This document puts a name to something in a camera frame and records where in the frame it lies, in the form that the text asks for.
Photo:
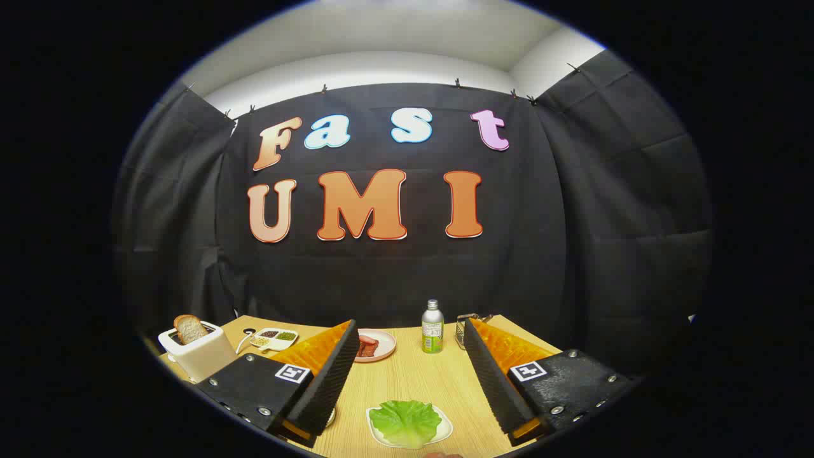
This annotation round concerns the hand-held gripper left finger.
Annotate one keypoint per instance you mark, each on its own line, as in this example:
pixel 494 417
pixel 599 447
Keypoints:
pixel 331 375

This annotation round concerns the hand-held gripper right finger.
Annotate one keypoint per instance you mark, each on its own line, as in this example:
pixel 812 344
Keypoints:
pixel 493 375

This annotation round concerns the green lettuce leaf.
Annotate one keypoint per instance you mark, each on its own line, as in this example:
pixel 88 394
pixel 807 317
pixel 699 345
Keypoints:
pixel 404 423

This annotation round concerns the oval white bread slice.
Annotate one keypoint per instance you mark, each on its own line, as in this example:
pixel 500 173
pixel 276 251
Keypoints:
pixel 189 329

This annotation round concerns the white round plate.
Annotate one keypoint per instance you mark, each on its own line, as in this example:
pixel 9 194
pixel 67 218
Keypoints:
pixel 331 416

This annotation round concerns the brown meat slices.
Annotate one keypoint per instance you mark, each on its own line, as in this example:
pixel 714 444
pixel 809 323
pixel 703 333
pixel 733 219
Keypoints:
pixel 369 346

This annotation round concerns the white divided dish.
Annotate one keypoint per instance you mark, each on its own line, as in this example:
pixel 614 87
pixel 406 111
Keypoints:
pixel 280 345

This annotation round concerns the pile of green beans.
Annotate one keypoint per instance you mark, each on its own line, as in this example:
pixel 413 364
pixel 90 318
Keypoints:
pixel 286 335

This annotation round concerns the pink plate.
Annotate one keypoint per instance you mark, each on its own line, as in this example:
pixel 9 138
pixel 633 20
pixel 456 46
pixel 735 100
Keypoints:
pixel 385 340

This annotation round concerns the white square plate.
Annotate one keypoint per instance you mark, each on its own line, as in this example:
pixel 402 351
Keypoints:
pixel 445 429

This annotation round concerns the green and silver bottle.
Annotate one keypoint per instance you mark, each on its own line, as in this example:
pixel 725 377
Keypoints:
pixel 432 331

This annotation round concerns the white toaster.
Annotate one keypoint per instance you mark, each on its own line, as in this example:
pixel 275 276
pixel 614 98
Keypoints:
pixel 203 359

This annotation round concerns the row of black cloth clips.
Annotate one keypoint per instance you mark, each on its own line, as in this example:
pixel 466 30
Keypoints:
pixel 456 83

